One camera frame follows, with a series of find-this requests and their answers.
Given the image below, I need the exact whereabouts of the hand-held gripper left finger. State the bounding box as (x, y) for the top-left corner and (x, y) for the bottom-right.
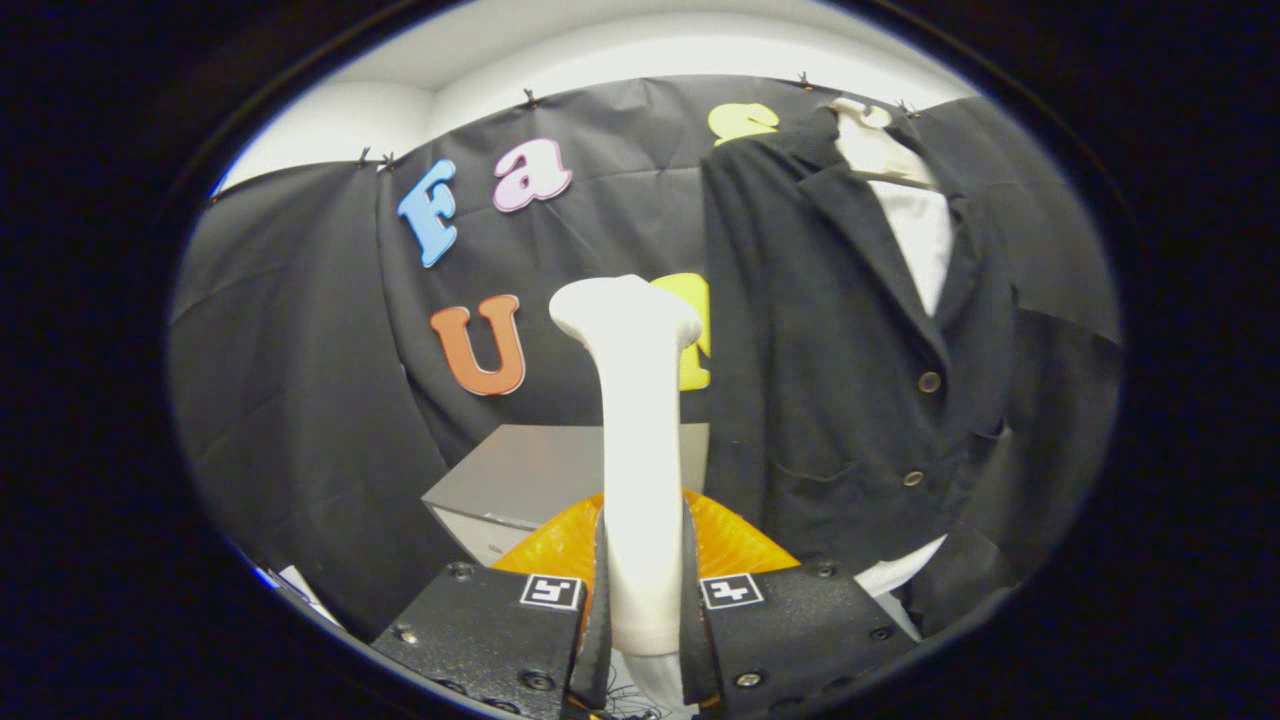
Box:
(370, 490), (613, 719)

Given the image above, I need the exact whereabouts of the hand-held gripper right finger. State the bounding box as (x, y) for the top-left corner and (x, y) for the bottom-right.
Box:
(680, 488), (919, 713)

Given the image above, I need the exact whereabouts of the white steamer hose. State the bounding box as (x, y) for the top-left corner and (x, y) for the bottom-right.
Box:
(625, 652), (691, 720)

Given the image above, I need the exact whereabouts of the white garment steamer handle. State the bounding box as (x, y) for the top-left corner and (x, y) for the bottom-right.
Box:
(548, 274), (704, 658)

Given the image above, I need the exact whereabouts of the black suit jacket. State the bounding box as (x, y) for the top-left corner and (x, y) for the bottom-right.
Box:
(700, 105), (1026, 581)

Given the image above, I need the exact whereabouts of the cream plastic clothes hanger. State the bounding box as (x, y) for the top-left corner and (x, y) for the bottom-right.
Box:
(828, 97), (939, 191)

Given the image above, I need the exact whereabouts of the grey cabinet with dark top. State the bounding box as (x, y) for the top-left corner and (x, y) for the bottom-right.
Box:
(422, 423), (711, 569)

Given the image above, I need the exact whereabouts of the black backdrop cloth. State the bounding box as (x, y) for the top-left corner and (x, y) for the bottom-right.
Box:
(168, 75), (1123, 641)

